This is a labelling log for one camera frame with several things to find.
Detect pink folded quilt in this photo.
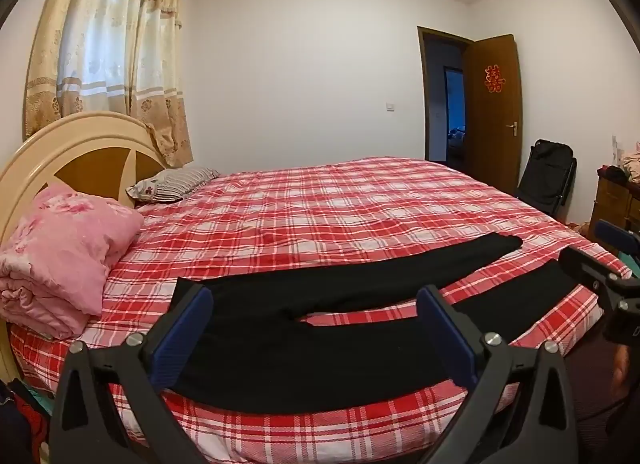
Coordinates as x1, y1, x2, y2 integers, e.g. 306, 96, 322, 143
0, 183, 146, 340

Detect dark wooden door frame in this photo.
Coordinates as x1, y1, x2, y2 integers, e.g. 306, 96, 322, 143
417, 26, 473, 162

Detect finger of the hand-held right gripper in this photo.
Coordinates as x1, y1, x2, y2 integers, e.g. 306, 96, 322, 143
557, 246, 640, 297
594, 219, 640, 256

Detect red plaid bed sheet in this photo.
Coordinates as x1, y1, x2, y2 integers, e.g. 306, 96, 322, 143
10, 156, 632, 464

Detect pink cloth pile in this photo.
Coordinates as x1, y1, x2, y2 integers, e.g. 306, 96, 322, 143
621, 144, 640, 185

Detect brown wooden door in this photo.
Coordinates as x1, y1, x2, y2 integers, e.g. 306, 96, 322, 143
462, 34, 523, 195

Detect black pants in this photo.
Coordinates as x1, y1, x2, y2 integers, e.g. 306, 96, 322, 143
170, 233, 581, 415

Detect red paper door decoration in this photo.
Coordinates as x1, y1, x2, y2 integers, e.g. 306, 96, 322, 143
483, 63, 505, 93

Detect striped pillow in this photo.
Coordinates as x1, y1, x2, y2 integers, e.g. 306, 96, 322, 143
126, 166, 221, 204

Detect pile of dark clothes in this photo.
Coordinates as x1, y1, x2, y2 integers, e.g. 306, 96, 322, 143
0, 378, 57, 464

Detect black folding chair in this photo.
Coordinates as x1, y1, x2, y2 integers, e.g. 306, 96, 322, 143
516, 139, 577, 217

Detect wooden cabinet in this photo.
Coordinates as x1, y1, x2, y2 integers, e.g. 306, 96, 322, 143
589, 169, 640, 245

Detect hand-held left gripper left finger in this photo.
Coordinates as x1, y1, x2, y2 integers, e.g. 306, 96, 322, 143
48, 285, 216, 464

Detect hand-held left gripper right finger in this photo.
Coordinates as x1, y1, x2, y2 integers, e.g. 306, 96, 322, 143
416, 285, 581, 464

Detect beige floral curtain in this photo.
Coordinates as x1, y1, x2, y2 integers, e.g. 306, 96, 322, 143
22, 0, 194, 168

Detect cream and wood headboard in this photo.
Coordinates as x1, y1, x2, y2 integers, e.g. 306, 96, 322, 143
0, 111, 171, 385

